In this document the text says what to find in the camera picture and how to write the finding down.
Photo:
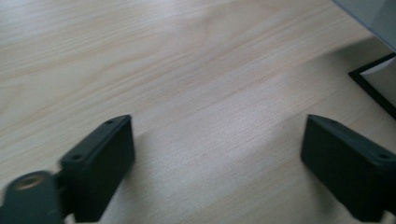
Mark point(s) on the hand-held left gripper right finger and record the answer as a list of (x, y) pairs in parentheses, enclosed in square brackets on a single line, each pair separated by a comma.
[(348, 168)]

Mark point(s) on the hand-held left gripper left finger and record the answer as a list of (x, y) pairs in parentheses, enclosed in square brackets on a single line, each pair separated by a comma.
[(96, 168)]

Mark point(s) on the clear acrylic book rack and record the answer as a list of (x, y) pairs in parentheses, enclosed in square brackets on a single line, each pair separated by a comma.
[(373, 18)]

